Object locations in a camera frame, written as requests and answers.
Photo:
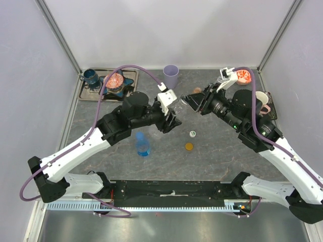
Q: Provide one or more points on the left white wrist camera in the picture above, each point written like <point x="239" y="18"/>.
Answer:
<point x="166" y="99"/>

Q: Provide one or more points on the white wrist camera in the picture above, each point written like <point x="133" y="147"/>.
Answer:
<point x="166" y="99"/>
<point x="229" y="77"/>

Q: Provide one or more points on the orange juice bottle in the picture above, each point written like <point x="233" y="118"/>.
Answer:
<point x="197" y="90"/>

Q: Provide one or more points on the clear bottle blue-white cap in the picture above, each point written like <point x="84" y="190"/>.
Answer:
<point x="180" y="109"/>

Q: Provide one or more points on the orange bottle cap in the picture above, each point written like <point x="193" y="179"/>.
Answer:
<point x="189" y="146"/>

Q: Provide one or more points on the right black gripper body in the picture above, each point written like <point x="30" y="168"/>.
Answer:
<point x="211" y="96"/>

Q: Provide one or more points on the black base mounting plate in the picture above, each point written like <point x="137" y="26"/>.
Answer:
<point x="162" y="193"/>

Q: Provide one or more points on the dark blue teacup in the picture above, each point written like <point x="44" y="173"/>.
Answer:
<point x="90" y="76"/>

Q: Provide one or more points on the red white floral bowl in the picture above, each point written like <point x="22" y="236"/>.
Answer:
<point x="244" y="77"/>

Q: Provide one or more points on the blue water bottle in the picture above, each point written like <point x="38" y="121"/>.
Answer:
<point x="142" y="145"/>

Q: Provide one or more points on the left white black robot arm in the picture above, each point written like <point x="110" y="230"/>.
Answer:
<point x="52" y="174"/>

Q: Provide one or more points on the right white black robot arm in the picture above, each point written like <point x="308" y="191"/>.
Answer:
<point x="303" y="197"/>

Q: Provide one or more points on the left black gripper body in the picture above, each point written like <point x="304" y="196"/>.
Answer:
<point x="162" y="124"/>

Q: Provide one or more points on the red patterned bowl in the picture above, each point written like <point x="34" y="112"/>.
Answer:
<point x="114" y="82"/>

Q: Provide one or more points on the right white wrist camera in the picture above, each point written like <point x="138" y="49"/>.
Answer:
<point x="229" y="77"/>

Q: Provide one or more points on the pink white mug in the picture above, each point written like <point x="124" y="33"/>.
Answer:
<point x="261" y="96"/>

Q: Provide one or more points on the lavender plastic cup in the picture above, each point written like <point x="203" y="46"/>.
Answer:
<point x="171" y="73"/>

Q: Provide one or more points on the clear plastic bottle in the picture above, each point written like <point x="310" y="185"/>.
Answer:
<point x="219" y="79"/>

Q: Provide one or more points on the metal tray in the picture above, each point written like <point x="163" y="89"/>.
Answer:
<point x="91" y="92"/>

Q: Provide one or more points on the blue star-shaped dish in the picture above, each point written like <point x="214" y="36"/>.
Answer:
<point x="122" y="92"/>

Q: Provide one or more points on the white green bottle cap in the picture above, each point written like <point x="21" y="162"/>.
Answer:
<point x="192" y="134"/>

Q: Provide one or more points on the dark floral square plate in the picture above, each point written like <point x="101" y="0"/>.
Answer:
<point x="272" y="115"/>

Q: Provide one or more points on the slotted cable duct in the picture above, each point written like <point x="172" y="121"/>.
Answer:
<point x="97" y="206"/>

